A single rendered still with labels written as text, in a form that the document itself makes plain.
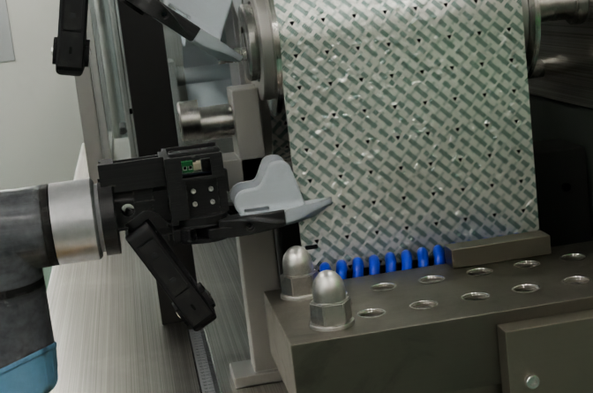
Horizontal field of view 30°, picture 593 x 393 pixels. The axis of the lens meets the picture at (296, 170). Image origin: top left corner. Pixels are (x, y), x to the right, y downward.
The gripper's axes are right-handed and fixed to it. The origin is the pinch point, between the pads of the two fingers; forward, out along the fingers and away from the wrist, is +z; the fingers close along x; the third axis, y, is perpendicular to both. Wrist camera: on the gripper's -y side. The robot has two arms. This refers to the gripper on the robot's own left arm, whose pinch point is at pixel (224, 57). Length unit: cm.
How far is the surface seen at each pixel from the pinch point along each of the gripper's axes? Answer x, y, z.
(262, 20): -3.5, 4.7, 0.7
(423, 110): -4.5, 6.0, 18.0
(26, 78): 552, -68, -29
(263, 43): -3.9, 3.0, 1.9
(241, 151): 2.9, -6.8, 6.7
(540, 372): -26.2, -7.4, 31.2
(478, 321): -24.2, -6.7, 25.4
